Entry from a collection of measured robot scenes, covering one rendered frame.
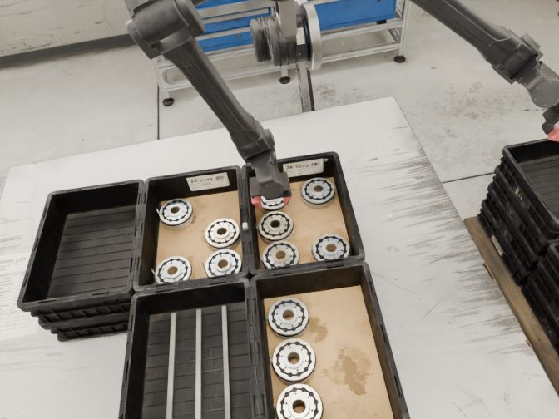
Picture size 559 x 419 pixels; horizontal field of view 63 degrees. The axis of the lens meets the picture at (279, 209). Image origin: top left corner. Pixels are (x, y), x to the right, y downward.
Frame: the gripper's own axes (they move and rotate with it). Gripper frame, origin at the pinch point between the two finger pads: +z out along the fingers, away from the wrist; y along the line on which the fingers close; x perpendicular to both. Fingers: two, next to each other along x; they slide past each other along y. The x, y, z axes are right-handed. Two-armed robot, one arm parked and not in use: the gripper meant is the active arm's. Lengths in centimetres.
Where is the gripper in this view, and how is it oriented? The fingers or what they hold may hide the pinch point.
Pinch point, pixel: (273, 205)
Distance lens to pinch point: 125.9
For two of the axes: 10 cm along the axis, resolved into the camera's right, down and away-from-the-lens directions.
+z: 1.0, 6.2, 7.8
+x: -1.3, -7.7, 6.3
